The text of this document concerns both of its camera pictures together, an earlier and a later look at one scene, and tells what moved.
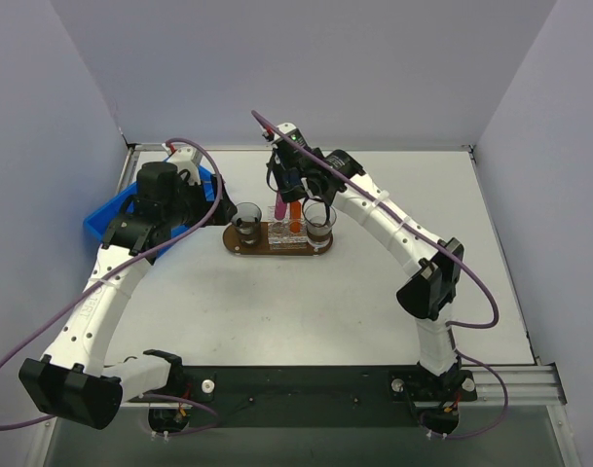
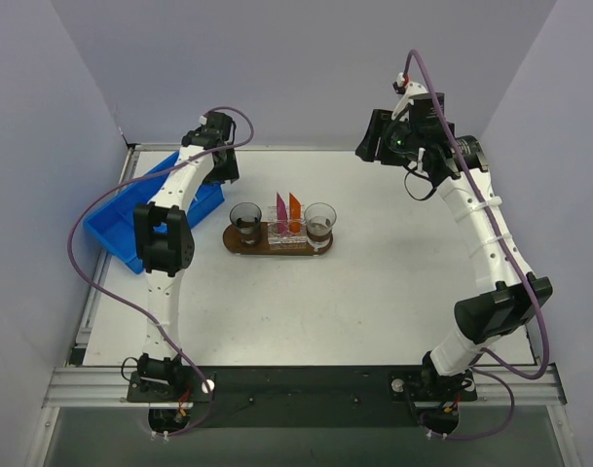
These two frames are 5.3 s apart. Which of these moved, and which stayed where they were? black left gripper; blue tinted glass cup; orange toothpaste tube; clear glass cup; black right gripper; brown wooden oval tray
Moved: black left gripper; black right gripper
Stayed: clear glass cup; brown wooden oval tray; blue tinted glass cup; orange toothpaste tube
